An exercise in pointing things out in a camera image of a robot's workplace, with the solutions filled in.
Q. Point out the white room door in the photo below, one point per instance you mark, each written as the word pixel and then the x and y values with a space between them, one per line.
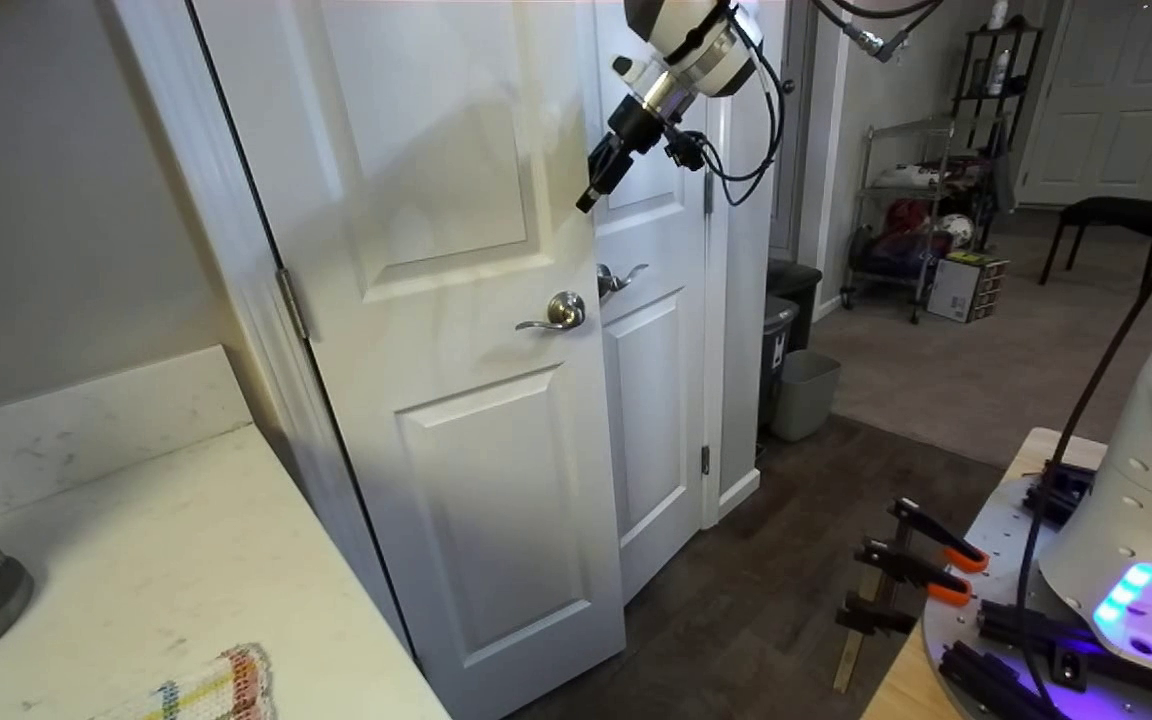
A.
pixel 1108 92

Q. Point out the grey metal base plate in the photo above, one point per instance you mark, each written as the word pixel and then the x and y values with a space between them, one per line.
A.
pixel 1001 534

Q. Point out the black mounting bracket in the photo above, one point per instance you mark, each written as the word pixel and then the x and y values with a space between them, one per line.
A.
pixel 1070 647
pixel 991 681

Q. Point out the black shelf rack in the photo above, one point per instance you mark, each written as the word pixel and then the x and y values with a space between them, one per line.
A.
pixel 996 82

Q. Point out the white cardboard box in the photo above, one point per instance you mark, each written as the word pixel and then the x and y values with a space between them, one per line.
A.
pixel 963 285

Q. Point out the black chair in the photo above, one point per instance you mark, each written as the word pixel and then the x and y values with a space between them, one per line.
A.
pixel 1108 213

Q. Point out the dark metal door hinge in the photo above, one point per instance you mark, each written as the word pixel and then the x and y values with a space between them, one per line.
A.
pixel 295 302
pixel 705 195
pixel 705 462

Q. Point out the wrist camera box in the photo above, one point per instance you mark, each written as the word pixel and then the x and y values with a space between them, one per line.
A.
pixel 685 147

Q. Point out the white kitchen counter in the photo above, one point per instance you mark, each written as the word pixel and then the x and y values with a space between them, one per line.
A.
pixel 179 561

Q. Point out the black orange spring clamp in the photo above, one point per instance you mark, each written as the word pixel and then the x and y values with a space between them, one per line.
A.
pixel 908 564
pixel 937 524

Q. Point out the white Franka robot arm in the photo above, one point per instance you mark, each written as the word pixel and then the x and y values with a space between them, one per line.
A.
pixel 688 42

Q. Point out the black trash bin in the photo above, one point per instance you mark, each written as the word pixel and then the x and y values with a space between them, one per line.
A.
pixel 798 285

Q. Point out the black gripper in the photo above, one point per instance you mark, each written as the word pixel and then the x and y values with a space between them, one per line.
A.
pixel 632 133

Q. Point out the black connector block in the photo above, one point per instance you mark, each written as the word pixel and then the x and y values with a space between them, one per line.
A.
pixel 1059 493

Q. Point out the grey trash bin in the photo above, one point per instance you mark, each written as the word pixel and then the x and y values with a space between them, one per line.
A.
pixel 804 397

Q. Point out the light wooden robot table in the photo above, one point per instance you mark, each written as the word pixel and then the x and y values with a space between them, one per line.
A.
pixel 903 693

